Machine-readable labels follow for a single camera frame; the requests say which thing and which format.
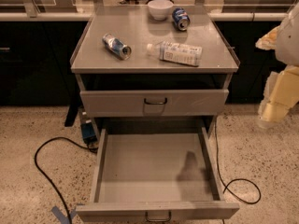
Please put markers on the silver blue energy drink can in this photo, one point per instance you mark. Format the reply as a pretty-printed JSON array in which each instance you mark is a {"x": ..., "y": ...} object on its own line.
[{"x": 117, "y": 47}]

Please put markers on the grey drawer cabinet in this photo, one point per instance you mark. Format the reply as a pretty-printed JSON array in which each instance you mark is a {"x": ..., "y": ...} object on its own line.
[{"x": 130, "y": 66}]

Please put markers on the clear blue labelled plastic bottle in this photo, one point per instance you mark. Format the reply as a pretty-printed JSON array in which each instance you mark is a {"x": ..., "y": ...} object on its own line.
[{"x": 176, "y": 53}]

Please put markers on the white bowl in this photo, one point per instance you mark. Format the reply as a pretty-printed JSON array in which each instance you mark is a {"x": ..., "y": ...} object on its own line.
[{"x": 159, "y": 9}]

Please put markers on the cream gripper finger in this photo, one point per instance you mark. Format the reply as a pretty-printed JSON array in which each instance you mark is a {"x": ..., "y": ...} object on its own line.
[
  {"x": 268, "y": 41},
  {"x": 270, "y": 115}
]

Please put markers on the blue power adapter box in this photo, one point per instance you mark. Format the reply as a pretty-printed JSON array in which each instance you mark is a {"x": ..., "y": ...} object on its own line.
[{"x": 87, "y": 131}]

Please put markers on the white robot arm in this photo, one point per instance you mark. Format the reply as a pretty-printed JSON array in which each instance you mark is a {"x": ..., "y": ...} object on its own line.
[{"x": 287, "y": 46}]

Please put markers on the closed grey top drawer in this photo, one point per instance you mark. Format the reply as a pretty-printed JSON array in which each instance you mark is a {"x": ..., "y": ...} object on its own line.
[{"x": 153, "y": 103}]

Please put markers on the blue tape on floor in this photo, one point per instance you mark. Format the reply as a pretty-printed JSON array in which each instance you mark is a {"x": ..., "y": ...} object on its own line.
[{"x": 61, "y": 217}]

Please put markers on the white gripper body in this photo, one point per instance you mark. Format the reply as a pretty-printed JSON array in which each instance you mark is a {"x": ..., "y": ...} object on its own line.
[{"x": 290, "y": 42}]

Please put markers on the blue soda can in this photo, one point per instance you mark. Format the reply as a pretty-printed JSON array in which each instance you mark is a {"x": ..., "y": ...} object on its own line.
[{"x": 181, "y": 18}]

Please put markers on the open grey middle drawer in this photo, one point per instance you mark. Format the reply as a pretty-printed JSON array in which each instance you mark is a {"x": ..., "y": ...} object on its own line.
[{"x": 155, "y": 177}]

